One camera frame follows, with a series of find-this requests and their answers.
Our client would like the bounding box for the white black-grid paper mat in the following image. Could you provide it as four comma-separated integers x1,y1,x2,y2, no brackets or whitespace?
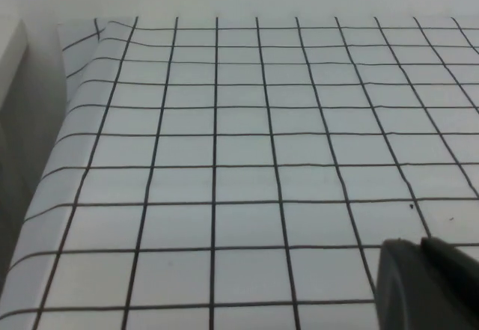
0,16,479,330

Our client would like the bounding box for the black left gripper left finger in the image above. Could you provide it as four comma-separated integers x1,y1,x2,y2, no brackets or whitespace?
375,237,442,330

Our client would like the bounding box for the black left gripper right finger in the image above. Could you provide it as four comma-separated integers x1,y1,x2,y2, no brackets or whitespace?
420,236,479,330

